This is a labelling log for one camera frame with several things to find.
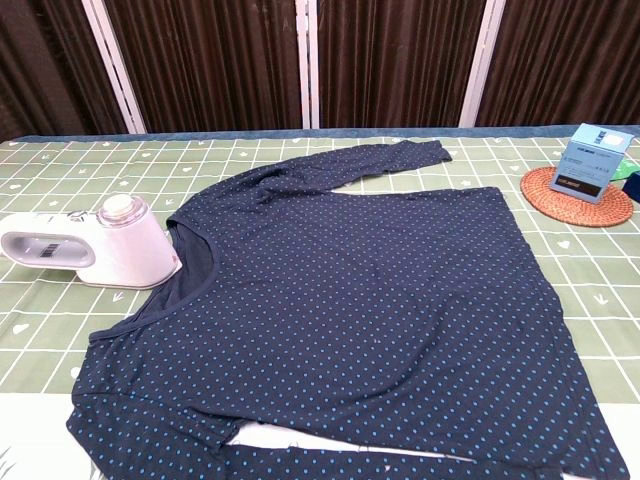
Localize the navy polka dot shirt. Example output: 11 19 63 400
64 139 632 480

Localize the green grid-patterned tablecloth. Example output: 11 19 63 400
0 133 640 480

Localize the dark brown curtain panel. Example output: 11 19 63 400
475 0 640 128
316 0 487 130
0 0 132 142
102 0 305 134

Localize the round orange woven coaster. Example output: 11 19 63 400
519 165 634 228

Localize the light blue carton box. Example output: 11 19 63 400
548 122 633 206

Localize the green tissue packet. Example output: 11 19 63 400
611 158 640 182

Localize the white screen frame post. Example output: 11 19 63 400
81 0 147 135
458 0 507 129
296 0 322 130

